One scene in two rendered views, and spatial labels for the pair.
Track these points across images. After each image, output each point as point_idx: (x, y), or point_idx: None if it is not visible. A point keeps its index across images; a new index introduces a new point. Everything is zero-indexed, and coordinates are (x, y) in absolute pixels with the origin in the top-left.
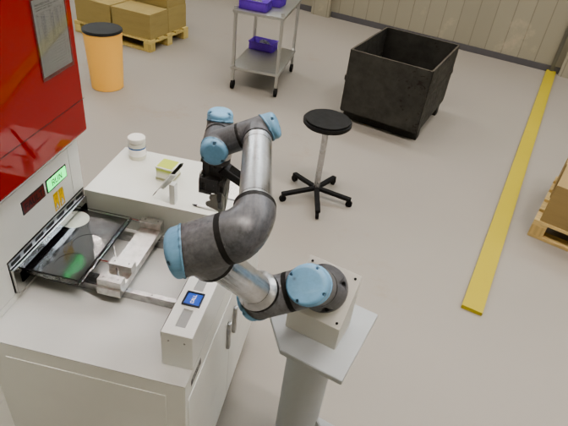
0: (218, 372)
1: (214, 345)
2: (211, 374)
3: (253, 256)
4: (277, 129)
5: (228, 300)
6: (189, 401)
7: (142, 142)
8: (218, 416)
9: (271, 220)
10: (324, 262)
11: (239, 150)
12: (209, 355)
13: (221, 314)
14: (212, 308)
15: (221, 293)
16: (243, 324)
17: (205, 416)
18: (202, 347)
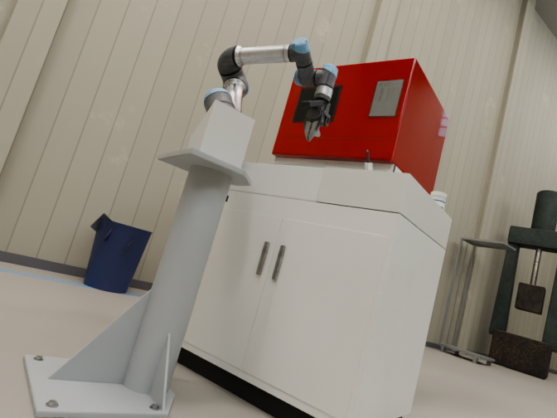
0: (239, 275)
1: (243, 219)
2: (231, 249)
3: (349, 255)
4: (293, 41)
5: (276, 216)
6: None
7: (433, 193)
8: (221, 358)
9: (226, 49)
10: (243, 115)
11: (297, 68)
12: (234, 215)
13: (261, 206)
14: (252, 177)
15: (267, 185)
16: (303, 341)
17: (211, 283)
18: (232, 190)
